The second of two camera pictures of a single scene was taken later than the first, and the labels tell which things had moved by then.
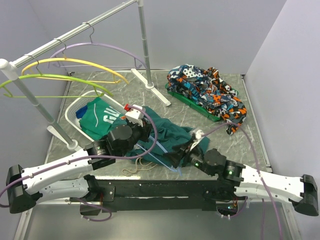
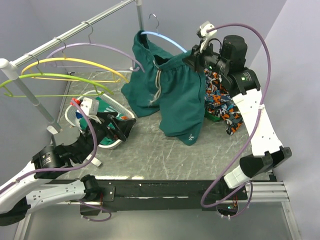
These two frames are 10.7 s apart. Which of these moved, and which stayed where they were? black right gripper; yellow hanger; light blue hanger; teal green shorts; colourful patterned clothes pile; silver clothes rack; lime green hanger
Moved: light blue hanger; black right gripper; teal green shorts
Stayed: yellow hanger; colourful patterned clothes pile; lime green hanger; silver clothes rack
